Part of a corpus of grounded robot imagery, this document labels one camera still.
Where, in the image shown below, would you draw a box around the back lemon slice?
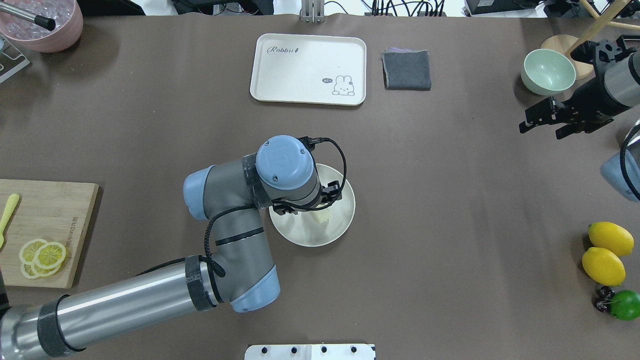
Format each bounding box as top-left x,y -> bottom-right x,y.
18,238 -> 49,265

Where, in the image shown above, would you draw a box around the cream round plate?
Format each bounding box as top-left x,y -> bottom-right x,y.
268,181 -> 355,248

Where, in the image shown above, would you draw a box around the dark cherries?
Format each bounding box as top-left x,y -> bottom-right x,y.
593,285 -> 616,313

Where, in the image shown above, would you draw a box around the wooden cup stand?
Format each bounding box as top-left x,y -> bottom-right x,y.
540,0 -> 639,80

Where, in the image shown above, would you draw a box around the wooden cutting board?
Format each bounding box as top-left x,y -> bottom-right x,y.
0,178 -> 99,289

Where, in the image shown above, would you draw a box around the aluminium frame post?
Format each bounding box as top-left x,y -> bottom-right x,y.
299,0 -> 326,24

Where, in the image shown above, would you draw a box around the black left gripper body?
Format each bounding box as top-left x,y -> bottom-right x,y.
272,180 -> 346,214

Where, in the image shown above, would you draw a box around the grey folded cloth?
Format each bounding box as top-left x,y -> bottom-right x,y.
381,50 -> 432,91

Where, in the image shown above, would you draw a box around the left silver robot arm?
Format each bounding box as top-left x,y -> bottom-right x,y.
1,135 -> 346,360

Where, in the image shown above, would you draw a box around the mint green bowl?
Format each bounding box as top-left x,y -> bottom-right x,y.
519,48 -> 577,97

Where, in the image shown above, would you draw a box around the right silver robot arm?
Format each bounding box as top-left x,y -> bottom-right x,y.
519,34 -> 640,140

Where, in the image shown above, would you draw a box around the purple cloth under grey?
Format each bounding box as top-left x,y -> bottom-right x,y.
385,47 -> 414,54

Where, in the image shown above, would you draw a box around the yellow lemon near lime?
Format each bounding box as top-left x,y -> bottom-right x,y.
582,247 -> 626,287

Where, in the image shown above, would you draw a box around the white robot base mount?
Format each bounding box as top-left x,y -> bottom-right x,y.
244,342 -> 377,360

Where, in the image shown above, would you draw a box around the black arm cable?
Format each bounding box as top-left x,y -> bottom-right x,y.
135,136 -> 348,291

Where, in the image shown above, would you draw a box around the pink ice bowl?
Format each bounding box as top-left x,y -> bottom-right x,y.
0,0 -> 83,53

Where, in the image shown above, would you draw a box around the cream rabbit tray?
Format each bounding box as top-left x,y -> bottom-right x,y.
249,33 -> 367,106

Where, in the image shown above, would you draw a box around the green lime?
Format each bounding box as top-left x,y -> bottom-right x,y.
610,290 -> 640,321

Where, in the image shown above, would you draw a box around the yellow lemon far from lime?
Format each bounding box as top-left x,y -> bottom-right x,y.
587,221 -> 635,256

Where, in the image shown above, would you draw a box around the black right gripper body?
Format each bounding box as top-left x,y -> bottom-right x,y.
518,96 -> 614,140

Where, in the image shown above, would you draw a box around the yellow plastic knife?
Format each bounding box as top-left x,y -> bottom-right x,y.
0,193 -> 20,249

